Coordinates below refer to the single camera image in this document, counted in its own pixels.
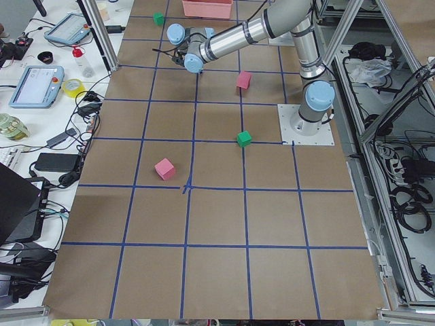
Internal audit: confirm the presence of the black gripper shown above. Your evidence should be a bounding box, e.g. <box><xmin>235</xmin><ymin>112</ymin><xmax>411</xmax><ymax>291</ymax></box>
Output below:
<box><xmin>171</xmin><ymin>50</ymin><xmax>187</xmax><ymax>65</ymax></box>

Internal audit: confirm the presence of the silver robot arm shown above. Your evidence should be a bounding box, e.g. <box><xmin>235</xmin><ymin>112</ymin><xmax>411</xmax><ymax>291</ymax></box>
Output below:
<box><xmin>167</xmin><ymin>1</ymin><xmax>335</xmax><ymax>137</ymax></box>

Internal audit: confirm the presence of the green cube near bin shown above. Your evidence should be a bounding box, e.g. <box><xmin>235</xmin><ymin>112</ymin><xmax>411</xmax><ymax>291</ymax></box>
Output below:
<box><xmin>153</xmin><ymin>12</ymin><xmax>165</xmax><ymax>26</ymax></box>

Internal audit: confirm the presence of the pink plastic bin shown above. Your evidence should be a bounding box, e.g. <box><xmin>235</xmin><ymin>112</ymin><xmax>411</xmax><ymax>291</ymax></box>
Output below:
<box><xmin>181</xmin><ymin>0</ymin><xmax>233</xmax><ymax>19</ymax></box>

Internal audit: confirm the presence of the pink cube centre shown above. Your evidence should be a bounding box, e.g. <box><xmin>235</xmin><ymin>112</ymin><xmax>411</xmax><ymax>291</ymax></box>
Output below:
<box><xmin>236</xmin><ymin>71</ymin><xmax>252</xmax><ymax>90</ymax></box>

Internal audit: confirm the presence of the black power adapter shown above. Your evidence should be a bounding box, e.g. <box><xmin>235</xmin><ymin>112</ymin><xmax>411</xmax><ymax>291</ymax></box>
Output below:
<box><xmin>105</xmin><ymin>25</ymin><xmax>126</xmax><ymax>34</ymax></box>

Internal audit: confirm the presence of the green cube far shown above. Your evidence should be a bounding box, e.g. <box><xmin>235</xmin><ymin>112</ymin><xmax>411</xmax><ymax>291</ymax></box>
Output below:
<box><xmin>237</xmin><ymin>130</ymin><xmax>252</xmax><ymax>147</ymax></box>

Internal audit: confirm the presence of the teach pendant upper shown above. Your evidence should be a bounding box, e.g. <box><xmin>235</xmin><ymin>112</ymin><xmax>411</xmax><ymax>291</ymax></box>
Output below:
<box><xmin>44</xmin><ymin>13</ymin><xmax>90</xmax><ymax>46</ymax></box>

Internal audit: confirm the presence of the teach pendant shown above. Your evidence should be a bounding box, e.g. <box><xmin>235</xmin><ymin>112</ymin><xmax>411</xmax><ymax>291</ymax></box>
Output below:
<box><xmin>9</xmin><ymin>65</ymin><xmax>65</xmax><ymax>109</ymax></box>
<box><xmin>44</xmin><ymin>13</ymin><xmax>90</xmax><ymax>46</ymax></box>

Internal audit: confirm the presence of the yellow tape roll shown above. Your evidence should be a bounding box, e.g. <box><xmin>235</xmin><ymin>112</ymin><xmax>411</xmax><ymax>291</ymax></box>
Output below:
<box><xmin>62</xmin><ymin>79</ymin><xmax>86</xmax><ymax>98</ymax></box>

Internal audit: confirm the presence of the pink cube near edge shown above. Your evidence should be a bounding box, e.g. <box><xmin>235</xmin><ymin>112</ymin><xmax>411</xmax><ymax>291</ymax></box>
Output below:
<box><xmin>154</xmin><ymin>158</ymin><xmax>176</xmax><ymax>181</ymax></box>

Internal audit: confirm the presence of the teach pendant lower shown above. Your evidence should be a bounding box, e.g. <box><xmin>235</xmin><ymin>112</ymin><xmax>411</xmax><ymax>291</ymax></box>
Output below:
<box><xmin>9</xmin><ymin>65</ymin><xmax>65</xmax><ymax>109</ymax></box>

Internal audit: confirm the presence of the aluminium frame post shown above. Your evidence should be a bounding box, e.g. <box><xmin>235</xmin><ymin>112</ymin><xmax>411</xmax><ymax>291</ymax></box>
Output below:
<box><xmin>76</xmin><ymin>0</ymin><xmax>119</xmax><ymax>73</ymax></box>

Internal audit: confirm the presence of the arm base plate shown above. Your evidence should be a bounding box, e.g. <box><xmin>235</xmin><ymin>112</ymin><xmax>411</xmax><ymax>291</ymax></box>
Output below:
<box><xmin>277</xmin><ymin>104</ymin><xmax>334</xmax><ymax>146</ymax></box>
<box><xmin>268</xmin><ymin>32</ymin><xmax>294</xmax><ymax>47</ymax></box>

